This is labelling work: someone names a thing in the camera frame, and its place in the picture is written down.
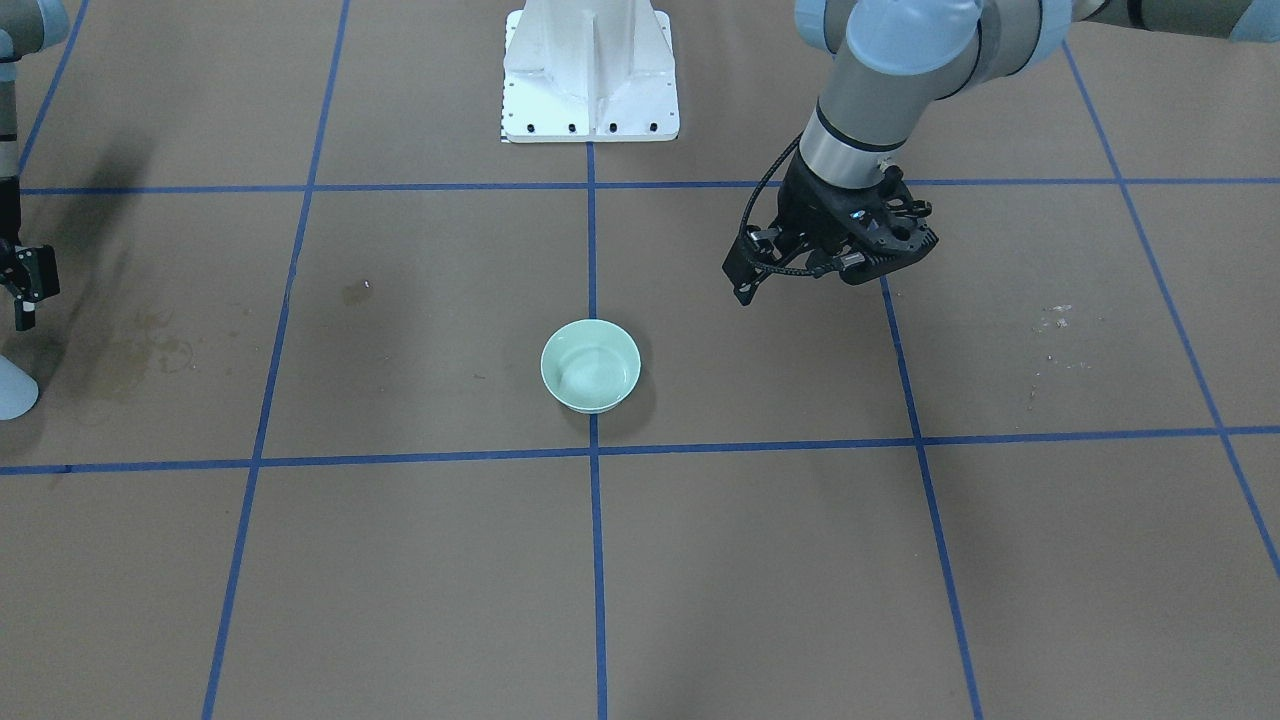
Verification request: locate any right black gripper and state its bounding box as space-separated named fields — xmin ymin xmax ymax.
xmin=1 ymin=237 xmax=61 ymax=331

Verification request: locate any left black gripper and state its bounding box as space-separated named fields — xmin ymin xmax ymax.
xmin=774 ymin=155 xmax=881 ymax=275

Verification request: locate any light blue paper cup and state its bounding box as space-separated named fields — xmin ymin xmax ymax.
xmin=0 ymin=356 xmax=40 ymax=421

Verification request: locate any green ceramic bowl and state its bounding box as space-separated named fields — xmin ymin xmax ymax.
xmin=540 ymin=319 xmax=643 ymax=414

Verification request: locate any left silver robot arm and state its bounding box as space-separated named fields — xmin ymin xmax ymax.
xmin=742 ymin=1 xmax=1277 ymax=284

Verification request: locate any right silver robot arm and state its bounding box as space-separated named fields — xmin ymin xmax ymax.
xmin=1 ymin=1 xmax=677 ymax=332

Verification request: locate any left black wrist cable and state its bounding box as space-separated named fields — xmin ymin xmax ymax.
xmin=740 ymin=135 xmax=841 ymax=281

